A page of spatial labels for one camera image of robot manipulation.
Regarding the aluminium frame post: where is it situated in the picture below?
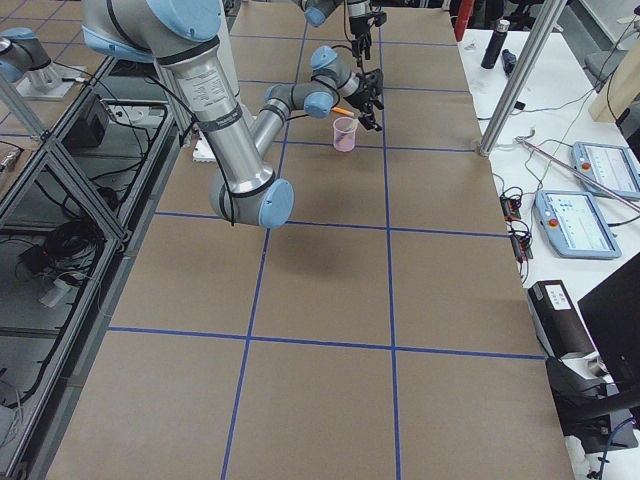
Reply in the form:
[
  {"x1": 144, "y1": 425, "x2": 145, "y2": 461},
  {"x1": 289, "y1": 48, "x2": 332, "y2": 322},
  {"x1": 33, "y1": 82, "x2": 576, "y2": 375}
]
[{"x1": 477, "y1": 0, "x2": 566, "y2": 157}]

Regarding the orange highlighter pen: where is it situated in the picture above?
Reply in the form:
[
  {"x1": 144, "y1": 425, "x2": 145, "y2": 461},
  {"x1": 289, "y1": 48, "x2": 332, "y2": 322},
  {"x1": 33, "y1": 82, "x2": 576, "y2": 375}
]
[{"x1": 331, "y1": 106, "x2": 355, "y2": 118}]

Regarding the black water bottle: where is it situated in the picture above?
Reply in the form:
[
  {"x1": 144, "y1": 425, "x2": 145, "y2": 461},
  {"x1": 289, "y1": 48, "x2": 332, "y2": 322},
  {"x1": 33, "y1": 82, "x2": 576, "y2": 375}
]
[{"x1": 481, "y1": 19, "x2": 510, "y2": 69}]

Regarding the brown paper table mat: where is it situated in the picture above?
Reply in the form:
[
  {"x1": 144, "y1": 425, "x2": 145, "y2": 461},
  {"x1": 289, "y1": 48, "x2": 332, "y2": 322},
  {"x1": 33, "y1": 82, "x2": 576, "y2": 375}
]
[{"x1": 47, "y1": 9, "x2": 572, "y2": 479}]

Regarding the blue teach pendant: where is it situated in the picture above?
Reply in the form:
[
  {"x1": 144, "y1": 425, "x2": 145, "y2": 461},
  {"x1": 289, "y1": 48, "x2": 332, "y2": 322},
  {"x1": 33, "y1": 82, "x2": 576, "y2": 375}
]
[
  {"x1": 534, "y1": 190, "x2": 622, "y2": 260},
  {"x1": 571, "y1": 142, "x2": 639, "y2": 201}
]

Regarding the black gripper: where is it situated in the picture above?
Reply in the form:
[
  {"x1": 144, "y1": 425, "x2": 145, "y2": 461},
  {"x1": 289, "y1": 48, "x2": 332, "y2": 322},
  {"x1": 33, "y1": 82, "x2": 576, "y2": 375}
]
[
  {"x1": 344, "y1": 68, "x2": 384, "y2": 132},
  {"x1": 349, "y1": 12, "x2": 387, "y2": 59}
]

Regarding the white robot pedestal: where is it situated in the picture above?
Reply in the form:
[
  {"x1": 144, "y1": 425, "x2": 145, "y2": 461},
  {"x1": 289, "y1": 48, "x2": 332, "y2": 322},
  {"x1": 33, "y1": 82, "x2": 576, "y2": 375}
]
[{"x1": 190, "y1": 0, "x2": 261, "y2": 165}]

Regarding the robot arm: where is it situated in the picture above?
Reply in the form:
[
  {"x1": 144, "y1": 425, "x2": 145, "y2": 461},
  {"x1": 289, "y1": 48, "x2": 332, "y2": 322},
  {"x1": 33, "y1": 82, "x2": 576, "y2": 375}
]
[
  {"x1": 82, "y1": 1, "x2": 384, "y2": 229},
  {"x1": 294, "y1": 0, "x2": 387, "y2": 63}
]

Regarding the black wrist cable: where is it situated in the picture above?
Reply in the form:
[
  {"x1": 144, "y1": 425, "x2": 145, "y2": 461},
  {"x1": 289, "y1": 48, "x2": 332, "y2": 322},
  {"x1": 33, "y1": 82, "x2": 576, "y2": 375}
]
[{"x1": 284, "y1": 44, "x2": 366, "y2": 126}]

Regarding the near blue teach pendant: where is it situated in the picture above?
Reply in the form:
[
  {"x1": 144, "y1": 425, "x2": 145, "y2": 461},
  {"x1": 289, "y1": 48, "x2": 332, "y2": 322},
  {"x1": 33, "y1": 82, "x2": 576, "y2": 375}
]
[{"x1": 534, "y1": 190, "x2": 622, "y2": 260}]

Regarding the purple highlighter pen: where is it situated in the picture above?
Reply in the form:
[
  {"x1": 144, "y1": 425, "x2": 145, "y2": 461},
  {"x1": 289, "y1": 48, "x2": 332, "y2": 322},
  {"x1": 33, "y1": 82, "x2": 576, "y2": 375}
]
[{"x1": 334, "y1": 118, "x2": 357, "y2": 142}]

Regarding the black monitor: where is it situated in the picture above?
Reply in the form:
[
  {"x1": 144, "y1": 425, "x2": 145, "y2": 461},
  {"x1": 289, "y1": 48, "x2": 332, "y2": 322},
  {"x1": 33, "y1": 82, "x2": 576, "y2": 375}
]
[{"x1": 578, "y1": 255, "x2": 639, "y2": 388}]

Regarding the dark brown box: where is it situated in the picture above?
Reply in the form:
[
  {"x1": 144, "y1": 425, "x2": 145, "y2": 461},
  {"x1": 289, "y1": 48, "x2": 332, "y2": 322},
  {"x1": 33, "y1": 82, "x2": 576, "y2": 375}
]
[{"x1": 527, "y1": 280, "x2": 597, "y2": 379}]

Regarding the far blue teach pendant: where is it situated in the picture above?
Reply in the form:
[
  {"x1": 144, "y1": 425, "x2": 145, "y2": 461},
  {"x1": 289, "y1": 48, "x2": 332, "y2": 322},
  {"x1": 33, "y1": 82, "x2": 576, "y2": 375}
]
[{"x1": 571, "y1": 142, "x2": 639, "y2": 201}]

